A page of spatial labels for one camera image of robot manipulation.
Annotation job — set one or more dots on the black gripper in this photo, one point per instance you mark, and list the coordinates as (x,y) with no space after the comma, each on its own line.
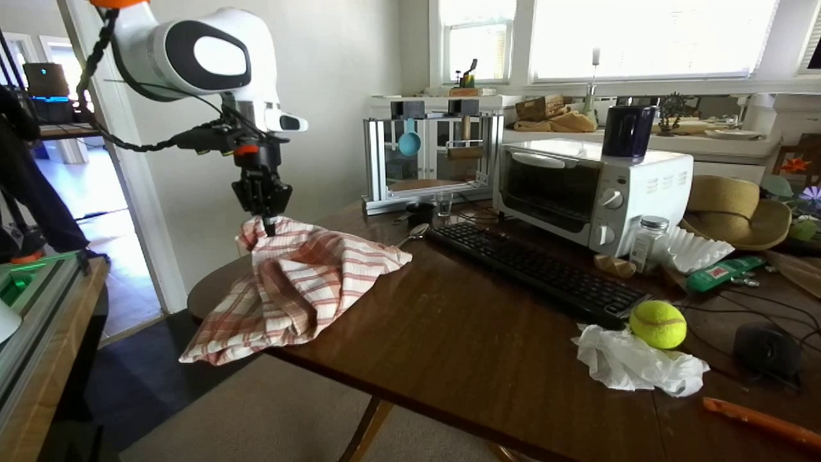
(259,186)

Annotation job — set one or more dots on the red white striped towel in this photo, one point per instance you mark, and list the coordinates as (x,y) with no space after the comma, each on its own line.
(302,283)

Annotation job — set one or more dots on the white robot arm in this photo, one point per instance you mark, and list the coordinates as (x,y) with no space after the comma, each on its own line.
(228,54)

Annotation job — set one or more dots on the small clear glass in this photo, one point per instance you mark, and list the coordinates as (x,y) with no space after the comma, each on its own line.
(443,209)

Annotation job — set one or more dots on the green white equipment box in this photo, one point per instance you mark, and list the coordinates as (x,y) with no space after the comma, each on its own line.
(30,297)

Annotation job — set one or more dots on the white toaster oven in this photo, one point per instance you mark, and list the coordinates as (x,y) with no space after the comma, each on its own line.
(572,190)

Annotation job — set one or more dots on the black computer keyboard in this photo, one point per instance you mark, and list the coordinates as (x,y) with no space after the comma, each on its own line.
(584,294)

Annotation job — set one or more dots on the black coffee mug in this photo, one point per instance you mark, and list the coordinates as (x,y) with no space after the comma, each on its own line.
(626,131)

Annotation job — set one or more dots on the white crumpled plastic bag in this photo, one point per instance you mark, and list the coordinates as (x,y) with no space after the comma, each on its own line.
(625,362)

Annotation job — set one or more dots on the yellow tennis ball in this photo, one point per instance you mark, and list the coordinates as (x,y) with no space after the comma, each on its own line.
(659,323)

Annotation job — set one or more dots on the straw hat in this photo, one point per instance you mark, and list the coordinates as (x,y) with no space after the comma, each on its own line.
(735,210)

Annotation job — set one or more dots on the aluminium extrusion camera stand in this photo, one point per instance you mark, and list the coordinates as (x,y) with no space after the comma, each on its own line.
(429,147)

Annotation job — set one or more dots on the orange handled tool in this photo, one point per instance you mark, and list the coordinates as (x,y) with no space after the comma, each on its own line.
(766,421)

